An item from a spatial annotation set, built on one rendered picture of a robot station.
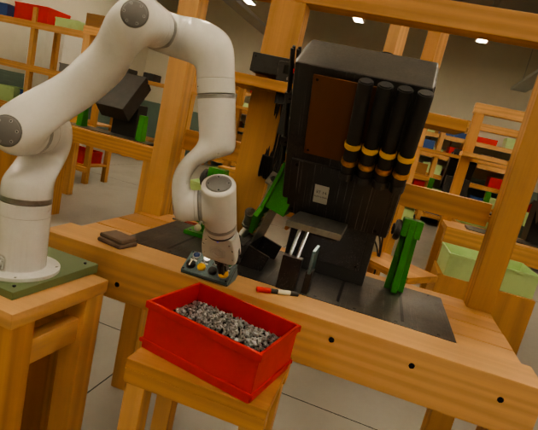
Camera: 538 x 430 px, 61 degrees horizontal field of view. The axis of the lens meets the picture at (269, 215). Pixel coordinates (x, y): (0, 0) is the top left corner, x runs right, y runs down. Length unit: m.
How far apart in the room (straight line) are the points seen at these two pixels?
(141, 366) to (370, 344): 0.59
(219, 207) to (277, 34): 0.99
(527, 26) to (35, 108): 1.56
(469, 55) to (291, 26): 9.97
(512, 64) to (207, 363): 11.15
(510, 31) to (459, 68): 9.78
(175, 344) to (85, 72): 0.65
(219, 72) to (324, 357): 0.80
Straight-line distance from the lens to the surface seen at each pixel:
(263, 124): 1.87
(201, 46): 1.09
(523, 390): 1.37
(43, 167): 1.29
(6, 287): 1.25
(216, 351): 1.04
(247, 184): 1.89
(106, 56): 1.14
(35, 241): 1.28
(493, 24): 1.88
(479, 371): 1.34
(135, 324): 2.26
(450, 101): 11.55
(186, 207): 1.10
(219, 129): 1.07
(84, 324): 1.39
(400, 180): 1.28
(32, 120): 1.17
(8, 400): 1.30
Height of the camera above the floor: 1.38
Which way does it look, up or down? 11 degrees down
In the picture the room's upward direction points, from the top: 13 degrees clockwise
